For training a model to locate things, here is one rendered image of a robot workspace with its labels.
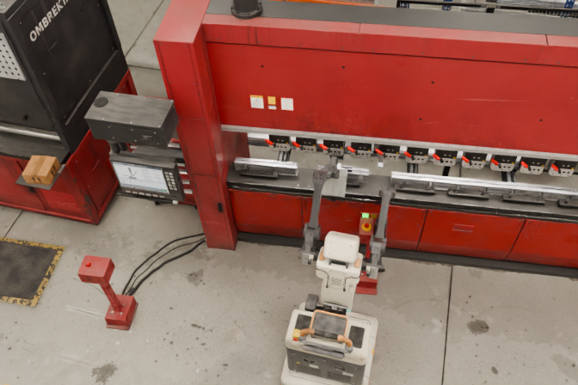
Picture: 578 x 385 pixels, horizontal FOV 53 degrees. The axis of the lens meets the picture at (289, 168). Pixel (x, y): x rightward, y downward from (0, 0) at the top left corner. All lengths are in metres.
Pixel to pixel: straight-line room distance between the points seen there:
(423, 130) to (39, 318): 3.45
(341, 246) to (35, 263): 3.03
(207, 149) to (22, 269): 2.25
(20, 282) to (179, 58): 2.79
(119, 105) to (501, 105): 2.40
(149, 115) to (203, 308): 1.97
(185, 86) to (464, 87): 1.75
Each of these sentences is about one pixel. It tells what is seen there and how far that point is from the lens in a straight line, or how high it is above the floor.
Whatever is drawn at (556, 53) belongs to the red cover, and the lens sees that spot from 3.67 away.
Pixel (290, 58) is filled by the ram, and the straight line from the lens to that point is 3.69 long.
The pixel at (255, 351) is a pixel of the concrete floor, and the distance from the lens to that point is 4.77.
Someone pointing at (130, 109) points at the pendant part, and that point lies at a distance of 3.69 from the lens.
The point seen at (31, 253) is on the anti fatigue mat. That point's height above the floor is 0.01.
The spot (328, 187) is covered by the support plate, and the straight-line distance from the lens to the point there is 4.31.
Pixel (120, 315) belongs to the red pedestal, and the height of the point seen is 0.12.
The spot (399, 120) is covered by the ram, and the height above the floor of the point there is 1.59.
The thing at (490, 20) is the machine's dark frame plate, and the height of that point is 2.30.
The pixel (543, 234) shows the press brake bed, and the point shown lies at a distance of 4.87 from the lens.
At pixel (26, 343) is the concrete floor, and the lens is 5.30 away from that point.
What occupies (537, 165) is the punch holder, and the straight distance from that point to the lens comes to 4.38.
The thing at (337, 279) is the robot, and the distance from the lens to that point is 3.73.
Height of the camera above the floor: 4.40
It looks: 50 degrees down
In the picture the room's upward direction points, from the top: 3 degrees counter-clockwise
